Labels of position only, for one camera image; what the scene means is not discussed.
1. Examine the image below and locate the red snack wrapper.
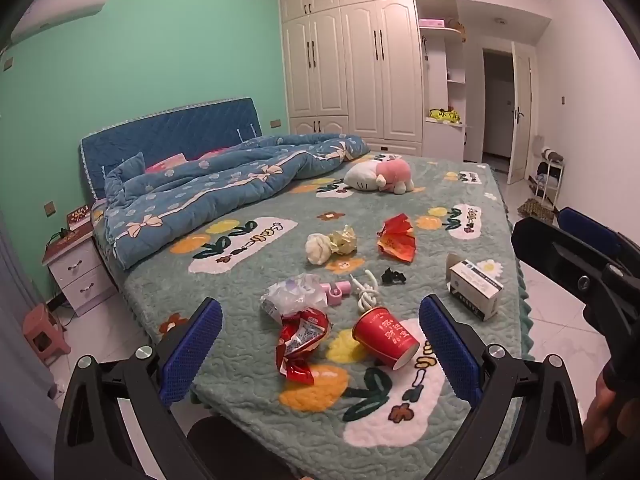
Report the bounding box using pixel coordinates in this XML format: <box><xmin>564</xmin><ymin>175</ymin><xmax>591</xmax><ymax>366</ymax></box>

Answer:
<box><xmin>276</xmin><ymin>306</ymin><xmax>334</xmax><ymax>387</ymax></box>

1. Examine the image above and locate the green floral bed blanket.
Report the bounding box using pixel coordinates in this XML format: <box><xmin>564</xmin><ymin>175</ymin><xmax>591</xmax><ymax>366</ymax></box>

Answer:
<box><xmin>92</xmin><ymin>152</ymin><xmax>532</xmax><ymax>480</ymax></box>

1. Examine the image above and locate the brown patterned doormat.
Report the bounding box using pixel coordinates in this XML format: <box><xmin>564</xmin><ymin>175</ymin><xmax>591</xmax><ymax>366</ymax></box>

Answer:
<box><xmin>517</xmin><ymin>198</ymin><xmax>556</xmax><ymax>224</ymax></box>

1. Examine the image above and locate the person's right hand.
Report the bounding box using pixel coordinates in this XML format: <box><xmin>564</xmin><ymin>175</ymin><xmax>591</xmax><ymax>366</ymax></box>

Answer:
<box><xmin>585</xmin><ymin>384</ymin><xmax>622</xmax><ymax>455</ymax></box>

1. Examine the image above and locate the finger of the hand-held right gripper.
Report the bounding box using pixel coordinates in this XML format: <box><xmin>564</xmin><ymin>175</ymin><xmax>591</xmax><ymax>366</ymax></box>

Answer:
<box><xmin>557</xmin><ymin>206</ymin><xmax>640</xmax><ymax>267</ymax></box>
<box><xmin>510</xmin><ymin>216</ymin><xmax>626</xmax><ymax>307</ymax></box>

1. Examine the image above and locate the pink plastic clip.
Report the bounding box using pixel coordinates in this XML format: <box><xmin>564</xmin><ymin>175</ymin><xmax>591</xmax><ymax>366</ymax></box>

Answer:
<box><xmin>322</xmin><ymin>281</ymin><xmax>354</xmax><ymax>307</ymax></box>

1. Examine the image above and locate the pink white plush toy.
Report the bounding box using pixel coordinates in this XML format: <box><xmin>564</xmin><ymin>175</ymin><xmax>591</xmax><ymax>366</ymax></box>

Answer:
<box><xmin>343</xmin><ymin>154</ymin><xmax>416</xmax><ymax>196</ymax></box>

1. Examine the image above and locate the white wardrobe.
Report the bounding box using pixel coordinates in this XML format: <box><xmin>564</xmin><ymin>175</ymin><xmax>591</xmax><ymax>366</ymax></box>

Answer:
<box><xmin>278</xmin><ymin>0</ymin><xmax>476</xmax><ymax>161</ymax></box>

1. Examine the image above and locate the red box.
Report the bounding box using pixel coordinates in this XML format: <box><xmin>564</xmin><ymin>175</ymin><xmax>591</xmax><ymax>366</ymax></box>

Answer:
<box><xmin>66</xmin><ymin>204</ymin><xmax>94</xmax><ymax>231</ymax></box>

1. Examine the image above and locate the white cardboard box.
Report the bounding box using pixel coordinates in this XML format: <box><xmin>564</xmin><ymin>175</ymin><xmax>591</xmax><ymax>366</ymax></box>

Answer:
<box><xmin>446</xmin><ymin>253</ymin><xmax>505</xmax><ymax>322</ymax></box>

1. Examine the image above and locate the white air conditioner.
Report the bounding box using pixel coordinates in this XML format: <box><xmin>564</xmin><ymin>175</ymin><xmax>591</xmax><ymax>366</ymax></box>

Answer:
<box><xmin>10</xmin><ymin>0</ymin><xmax>114</xmax><ymax>44</ymax></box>

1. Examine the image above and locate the white nightstand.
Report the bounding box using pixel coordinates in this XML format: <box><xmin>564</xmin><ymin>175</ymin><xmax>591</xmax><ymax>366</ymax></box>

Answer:
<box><xmin>40</xmin><ymin>232</ymin><xmax>121</xmax><ymax>317</ymax></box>

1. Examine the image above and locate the gold crumpled paper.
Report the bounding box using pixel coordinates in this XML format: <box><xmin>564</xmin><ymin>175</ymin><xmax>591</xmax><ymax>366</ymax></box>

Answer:
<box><xmin>327</xmin><ymin>226</ymin><xmax>359</xmax><ymax>256</ymax></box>

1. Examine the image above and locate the red plastic stool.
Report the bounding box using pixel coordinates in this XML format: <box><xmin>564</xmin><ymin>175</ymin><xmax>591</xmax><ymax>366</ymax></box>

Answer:
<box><xmin>22</xmin><ymin>303</ymin><xmax>71</xmax><ymax>366</ymax></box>

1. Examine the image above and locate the blue floral quilt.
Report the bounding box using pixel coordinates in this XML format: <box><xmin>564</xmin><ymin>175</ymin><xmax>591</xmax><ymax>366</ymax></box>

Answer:
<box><xmin>90</xmin><ymin>132</ymin><xmax>372</xmax><ymax>272</ymax></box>

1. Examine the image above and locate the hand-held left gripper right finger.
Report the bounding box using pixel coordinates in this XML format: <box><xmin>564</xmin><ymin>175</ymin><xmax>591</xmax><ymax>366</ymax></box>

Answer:
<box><xmin>418</xmin><ymin>293</ymin><xmax>586</xmax><ymax>480</ymax></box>

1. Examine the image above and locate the blue quilted headboard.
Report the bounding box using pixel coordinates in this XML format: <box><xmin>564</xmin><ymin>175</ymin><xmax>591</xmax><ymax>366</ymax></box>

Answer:
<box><xmin>79</xmin><ymin>97</ymin><xmax>266</xmax><ymax>202</ymax></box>

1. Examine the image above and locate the white tissue ball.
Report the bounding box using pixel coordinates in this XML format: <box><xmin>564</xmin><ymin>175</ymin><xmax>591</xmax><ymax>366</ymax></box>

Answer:
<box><xmin>305</xmin><ymin>233</ymin><xmax>335</xmax><ymax>265</ymax></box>

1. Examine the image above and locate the pink pillow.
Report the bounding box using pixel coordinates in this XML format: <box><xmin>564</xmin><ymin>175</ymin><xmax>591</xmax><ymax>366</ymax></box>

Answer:
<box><xmin>144</xmin><ymin>147</ymin><xmax>242</xmax><ymax>174</ymax></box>

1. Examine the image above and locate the white door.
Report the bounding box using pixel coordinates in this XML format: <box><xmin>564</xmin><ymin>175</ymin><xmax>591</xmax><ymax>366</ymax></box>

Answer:
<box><xmin>507</xmin><ymin>41</ymin><xmax>534</xmax><ymax>186</ymax></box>

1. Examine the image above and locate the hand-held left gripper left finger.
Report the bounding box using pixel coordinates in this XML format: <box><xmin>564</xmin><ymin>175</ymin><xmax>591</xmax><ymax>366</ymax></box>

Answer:
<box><xmin>55</xmin><ymin>297</ymin><xmax>224</xmax><ymax>480</ymax></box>

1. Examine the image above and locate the white knotted rope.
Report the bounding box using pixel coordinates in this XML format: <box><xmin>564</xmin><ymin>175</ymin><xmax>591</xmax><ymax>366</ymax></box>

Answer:
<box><xmin>349</xmin><ymin>268</ymin><xmax>382</xmax><ymax>315</ymax></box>

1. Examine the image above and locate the clear plastic bag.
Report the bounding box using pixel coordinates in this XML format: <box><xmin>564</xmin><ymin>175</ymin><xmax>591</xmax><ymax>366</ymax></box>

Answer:
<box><xmin>259</xmin><ymin>273</ymin><xmax>327</xmax><ymax>324</ymax></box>

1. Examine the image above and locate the red paper packet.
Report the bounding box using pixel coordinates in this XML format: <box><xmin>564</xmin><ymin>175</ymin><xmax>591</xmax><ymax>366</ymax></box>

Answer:
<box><xmin>375</xmin><ymin>213</ymin><xmax>419</xmax><ymax>264</ymax></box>

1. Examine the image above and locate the white shoe rack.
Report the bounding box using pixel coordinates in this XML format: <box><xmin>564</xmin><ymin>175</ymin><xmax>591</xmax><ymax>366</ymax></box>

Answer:
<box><xmin>532</xmin><ymin>147</ymin><xmax>569</xmax><ymax>211</ymax></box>

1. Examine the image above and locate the red paper cup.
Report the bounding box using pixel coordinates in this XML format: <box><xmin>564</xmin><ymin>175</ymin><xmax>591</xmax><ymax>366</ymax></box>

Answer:
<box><xmin>351</xmin><ymin>306</ymin><xmax>421</xmax><ymax>372</ymax></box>

